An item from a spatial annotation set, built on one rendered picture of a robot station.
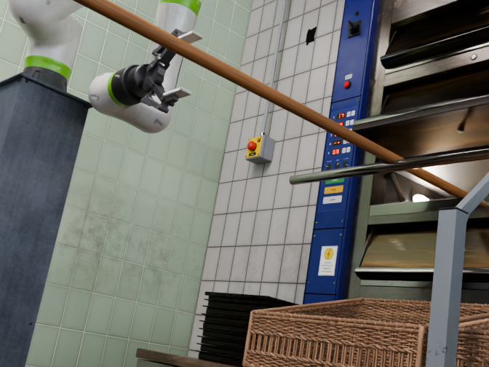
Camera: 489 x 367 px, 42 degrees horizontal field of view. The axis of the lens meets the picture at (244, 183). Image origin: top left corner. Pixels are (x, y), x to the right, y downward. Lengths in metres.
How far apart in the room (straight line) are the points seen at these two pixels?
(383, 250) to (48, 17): 1.26
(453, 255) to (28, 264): 1.01
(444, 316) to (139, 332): 1.65
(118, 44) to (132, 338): 1.21
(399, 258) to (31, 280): 1.12
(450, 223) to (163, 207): 1.66
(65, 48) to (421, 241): 1.22
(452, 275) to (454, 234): 0.08
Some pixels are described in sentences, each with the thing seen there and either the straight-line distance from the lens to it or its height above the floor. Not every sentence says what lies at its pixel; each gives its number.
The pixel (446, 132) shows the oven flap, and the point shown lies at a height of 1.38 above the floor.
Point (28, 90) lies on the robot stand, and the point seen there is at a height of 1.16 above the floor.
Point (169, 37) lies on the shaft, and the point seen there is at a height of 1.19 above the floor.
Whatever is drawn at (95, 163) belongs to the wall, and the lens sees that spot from 2.61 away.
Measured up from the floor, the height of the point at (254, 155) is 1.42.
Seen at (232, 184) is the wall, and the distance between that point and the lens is 2.85.
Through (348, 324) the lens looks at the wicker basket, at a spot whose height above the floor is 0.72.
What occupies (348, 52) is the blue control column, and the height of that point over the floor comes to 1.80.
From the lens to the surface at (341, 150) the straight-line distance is 2.38.
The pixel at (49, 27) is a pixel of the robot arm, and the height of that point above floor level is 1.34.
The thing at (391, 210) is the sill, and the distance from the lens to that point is 2.19.
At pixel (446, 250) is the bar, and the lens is 1.30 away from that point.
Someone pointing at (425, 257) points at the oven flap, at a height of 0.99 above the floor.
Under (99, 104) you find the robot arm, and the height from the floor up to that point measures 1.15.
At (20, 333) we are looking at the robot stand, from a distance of 1.70.
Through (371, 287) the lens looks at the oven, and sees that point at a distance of 2.16.
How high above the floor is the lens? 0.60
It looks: 15 degrees up
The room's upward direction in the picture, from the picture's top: 10 degrees clockwise
